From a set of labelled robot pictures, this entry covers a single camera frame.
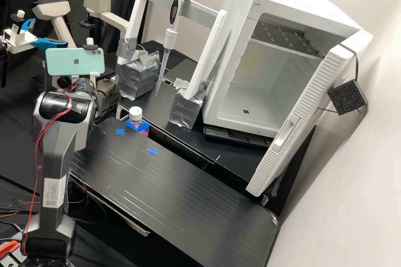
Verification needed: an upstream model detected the small bottle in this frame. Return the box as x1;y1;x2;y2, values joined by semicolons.
128;106;150;136

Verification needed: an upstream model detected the white pipette stand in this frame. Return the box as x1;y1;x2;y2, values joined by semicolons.
115;0;228;130

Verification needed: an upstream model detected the right wrist camera phone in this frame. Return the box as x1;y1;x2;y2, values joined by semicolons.
41;38;106;85

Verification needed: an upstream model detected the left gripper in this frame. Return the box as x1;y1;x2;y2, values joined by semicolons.
3;18;69;53

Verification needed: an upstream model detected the pipette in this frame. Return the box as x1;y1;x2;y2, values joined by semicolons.
155;0;191;97

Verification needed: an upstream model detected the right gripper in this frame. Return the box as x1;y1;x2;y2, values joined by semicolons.
47;74;79;92

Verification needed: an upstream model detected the white incubator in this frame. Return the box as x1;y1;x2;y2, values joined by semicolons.
200;0;361;139

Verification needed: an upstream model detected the incubator door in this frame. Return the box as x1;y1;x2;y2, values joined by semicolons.
246;29;375;198

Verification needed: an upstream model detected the left phone holder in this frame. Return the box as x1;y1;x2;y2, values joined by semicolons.
10;10;26;42

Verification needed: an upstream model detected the blue bottle holder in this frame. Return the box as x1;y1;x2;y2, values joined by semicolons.
123;119;152;138

